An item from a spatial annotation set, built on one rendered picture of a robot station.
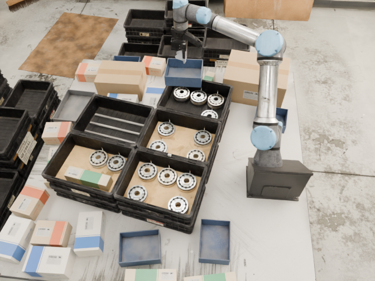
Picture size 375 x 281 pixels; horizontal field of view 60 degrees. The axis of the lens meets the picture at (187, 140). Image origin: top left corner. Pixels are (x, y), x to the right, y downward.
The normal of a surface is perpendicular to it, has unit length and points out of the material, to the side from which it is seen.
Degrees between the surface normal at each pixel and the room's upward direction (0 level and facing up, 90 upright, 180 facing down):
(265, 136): 56
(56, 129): 0
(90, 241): 0
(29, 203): 0
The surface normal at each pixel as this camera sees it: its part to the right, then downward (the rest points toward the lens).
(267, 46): -0.39, 0.01
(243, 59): -0.02, -0.59
